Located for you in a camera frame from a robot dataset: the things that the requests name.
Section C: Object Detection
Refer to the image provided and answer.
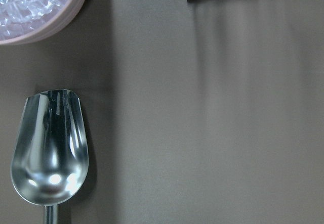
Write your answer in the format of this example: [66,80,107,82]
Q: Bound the metal ice scoop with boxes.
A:
[11,89,89,223]

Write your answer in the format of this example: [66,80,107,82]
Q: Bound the pink bowl of ice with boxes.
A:
[1,0,85,46]

